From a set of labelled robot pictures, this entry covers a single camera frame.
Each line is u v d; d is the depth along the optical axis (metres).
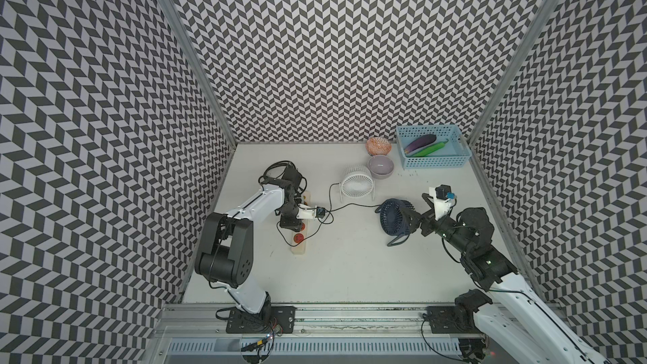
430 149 1.11
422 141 1.13
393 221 0.85
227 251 0.46
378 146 1.16
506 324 0.56
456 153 1.13
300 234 0.87
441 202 0.61
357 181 0.96
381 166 1.07
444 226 0.68
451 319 0.71
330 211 0.96
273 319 0.72
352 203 0.99
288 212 0.77
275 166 1.05
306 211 0.80
